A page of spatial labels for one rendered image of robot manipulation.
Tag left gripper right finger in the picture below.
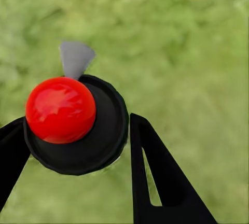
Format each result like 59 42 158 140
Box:
129 113 217 224

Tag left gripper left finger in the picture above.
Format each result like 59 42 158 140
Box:
0 117 31 212

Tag pesticide atomizer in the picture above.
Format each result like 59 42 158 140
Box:
23 41 130 176

